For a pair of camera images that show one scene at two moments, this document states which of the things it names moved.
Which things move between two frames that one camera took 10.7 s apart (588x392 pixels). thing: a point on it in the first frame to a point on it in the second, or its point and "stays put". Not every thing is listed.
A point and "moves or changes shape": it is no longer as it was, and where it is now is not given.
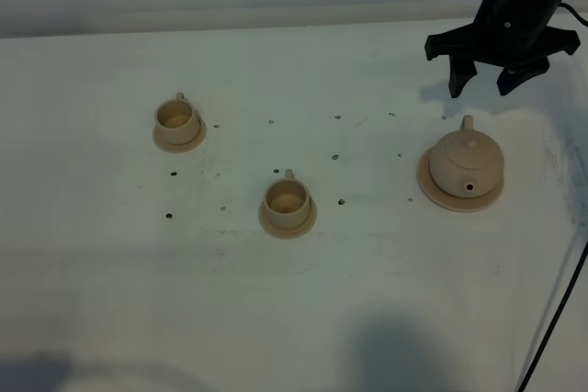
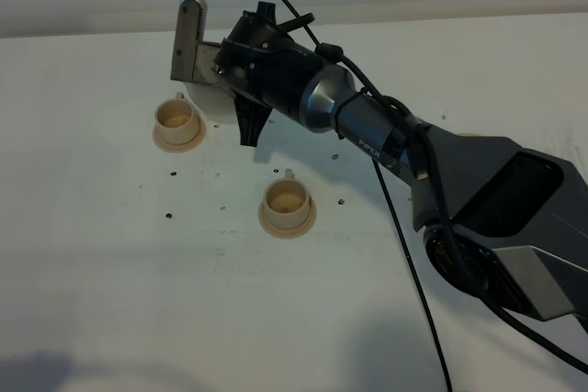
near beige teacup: [286, 201] stays put
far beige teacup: [176, 120] stays put
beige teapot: [466, 162] moves or changes shape
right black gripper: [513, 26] to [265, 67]
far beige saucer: [174, 148] stays put
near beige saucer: [284, 232] stays put
